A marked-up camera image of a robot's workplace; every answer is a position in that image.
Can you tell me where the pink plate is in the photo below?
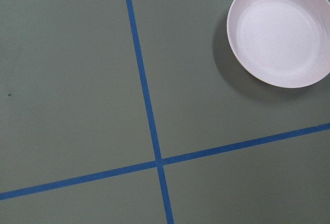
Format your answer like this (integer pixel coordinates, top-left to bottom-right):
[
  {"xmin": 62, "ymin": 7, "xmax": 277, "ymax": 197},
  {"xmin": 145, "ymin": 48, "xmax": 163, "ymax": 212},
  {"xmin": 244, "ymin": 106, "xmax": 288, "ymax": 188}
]
[{"xmin": 226, "ymin": 0, "xmax": 329, "ymax": 89}]

